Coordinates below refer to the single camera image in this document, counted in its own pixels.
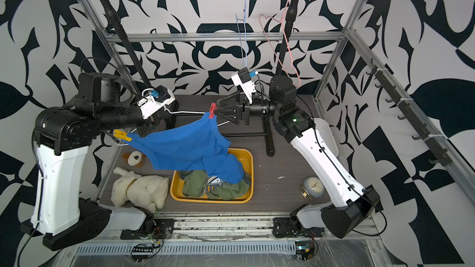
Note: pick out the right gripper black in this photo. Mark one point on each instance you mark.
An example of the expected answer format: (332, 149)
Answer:
(245, 108)

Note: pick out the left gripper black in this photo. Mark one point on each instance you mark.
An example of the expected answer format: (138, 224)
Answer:
(152, 127)

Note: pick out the white wire hanger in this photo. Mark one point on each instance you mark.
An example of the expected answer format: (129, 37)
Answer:
(123, 143)

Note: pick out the blue tank top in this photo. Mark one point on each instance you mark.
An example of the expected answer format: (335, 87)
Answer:
(198, 146)

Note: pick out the dark green printed tank top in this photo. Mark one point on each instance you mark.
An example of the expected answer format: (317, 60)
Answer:
(198, 184)

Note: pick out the blue wire hanger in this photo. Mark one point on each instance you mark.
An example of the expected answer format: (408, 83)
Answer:
(241, 24)

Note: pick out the pink wire hanger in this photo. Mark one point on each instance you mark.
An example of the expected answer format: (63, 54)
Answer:
(285, 42)

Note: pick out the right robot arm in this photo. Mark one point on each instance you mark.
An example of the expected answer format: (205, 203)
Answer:
(350, 202)

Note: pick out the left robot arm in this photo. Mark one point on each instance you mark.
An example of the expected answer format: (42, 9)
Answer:
(60, 142)

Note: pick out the red clothespin on blue top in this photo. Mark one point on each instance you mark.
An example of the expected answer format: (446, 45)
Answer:
(213, 107)

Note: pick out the yellow clothespin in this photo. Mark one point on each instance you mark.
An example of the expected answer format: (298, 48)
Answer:
(121, 135)

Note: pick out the brown white round toy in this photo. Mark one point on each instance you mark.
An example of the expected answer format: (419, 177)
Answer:
(136, 159)

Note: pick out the yellow plastic tray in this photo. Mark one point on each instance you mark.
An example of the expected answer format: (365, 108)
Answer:
(247, 161)

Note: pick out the white plush dog toy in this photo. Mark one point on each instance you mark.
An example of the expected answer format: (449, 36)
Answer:
(148, 192)

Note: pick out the white plastic bin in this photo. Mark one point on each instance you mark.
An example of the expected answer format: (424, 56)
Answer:
(326, 133)

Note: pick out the small round alarm clock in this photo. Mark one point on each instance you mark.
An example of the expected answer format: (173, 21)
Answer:
(312, 188)

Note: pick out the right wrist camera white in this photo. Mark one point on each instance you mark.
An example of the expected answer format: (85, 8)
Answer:
(243, 79)

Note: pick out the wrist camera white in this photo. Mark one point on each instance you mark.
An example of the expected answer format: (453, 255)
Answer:
(154, 99)
(243, 79)

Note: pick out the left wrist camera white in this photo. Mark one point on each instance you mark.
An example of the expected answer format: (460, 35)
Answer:
(154, 99)

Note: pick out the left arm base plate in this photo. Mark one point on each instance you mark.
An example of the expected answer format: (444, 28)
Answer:
(157, 229)

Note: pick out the left electronics board with wires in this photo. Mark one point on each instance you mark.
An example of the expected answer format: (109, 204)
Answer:
(141, 252)

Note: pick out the electronics board with wires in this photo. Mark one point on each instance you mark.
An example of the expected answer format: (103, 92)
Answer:
(305, 250)
(141, 252)

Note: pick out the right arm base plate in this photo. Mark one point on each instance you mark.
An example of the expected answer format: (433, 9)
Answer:
(288, 227)

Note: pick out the right electronics board with wires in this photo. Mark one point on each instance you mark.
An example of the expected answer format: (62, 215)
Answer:
(305, 250)

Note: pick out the black wall hook rail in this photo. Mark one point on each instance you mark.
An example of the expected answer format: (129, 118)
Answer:
(412, 113)

